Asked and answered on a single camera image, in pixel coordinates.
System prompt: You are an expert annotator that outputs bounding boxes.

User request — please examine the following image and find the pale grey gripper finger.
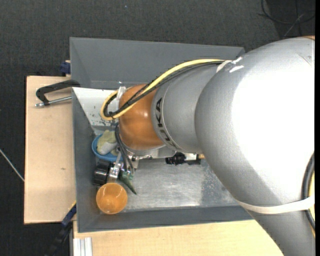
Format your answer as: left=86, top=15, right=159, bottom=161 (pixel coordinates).
left=107, top=163, right=122, bottom=186

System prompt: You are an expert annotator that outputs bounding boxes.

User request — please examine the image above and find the black ribbed knob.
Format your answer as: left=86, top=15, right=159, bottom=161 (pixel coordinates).
left=93, top=159, right=112, bottom=187

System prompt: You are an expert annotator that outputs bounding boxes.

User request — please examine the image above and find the blue bowl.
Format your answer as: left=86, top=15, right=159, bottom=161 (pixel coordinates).
left=91, top=133, right=124, bottom=163

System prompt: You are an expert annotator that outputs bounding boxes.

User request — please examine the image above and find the orange ball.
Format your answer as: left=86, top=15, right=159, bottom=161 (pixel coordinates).
left=95, top=182, right=128, bottom=215

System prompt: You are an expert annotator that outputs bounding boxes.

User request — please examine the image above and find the pale yellow cloth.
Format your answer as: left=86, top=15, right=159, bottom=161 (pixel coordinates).
left=96, top=129, right=119, bottom=156

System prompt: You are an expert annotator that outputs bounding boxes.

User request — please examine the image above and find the grey metal bin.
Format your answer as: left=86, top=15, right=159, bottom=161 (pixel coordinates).
left=69, top=36, right=254, bottom=233

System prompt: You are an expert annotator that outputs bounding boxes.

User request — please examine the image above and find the pale cardboard board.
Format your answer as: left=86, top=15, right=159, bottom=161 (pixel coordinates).
left=23, top=75, right=77, bottom=225

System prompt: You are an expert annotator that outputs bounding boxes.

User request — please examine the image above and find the black cylinder on white bracket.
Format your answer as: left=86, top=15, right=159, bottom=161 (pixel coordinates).
left=163, top=151, right=205, bottom=166

